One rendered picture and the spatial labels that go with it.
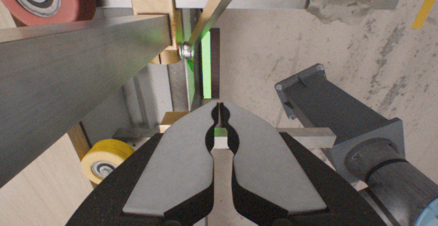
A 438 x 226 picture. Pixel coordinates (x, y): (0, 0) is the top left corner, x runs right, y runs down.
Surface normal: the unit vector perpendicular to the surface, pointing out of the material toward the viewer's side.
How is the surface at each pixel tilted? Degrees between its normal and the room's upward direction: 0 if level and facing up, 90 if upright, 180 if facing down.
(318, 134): 90
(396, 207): 66
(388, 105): 0
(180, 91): 0
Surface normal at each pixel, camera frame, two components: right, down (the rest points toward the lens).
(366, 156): -0.73, -0.35
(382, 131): 0.02, 0.47
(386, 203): -0.63, -0.57
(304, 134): 0.00, -0.88
